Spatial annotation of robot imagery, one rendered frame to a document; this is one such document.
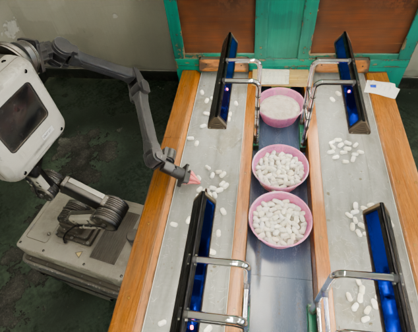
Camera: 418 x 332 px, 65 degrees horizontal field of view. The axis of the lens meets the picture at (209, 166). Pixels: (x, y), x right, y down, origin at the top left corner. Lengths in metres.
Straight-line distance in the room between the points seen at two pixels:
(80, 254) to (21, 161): 0.72
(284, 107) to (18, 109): 1.31
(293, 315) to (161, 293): 0.51
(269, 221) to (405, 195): 0.59
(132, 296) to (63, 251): 0.65
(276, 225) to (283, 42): 1.08
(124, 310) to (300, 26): 1.63
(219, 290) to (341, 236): 0.54
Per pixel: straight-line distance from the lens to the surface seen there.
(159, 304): 1.37
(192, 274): 0.99
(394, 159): 1.77
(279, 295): 1.42
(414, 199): 1.66
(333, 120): 1.89
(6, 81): 1.24
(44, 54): 1.46
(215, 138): 1.76
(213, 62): 2.08
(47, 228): 2.04
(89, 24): 3.35
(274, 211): 1.50
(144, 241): 1.45
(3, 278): 2.64
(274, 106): 1.93
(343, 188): 1.62
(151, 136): 1.51
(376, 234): 1.13
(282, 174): 1.62
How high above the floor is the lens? 2.03
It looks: 52 degrees down
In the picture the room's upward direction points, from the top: 8 degrees counter-clockwise
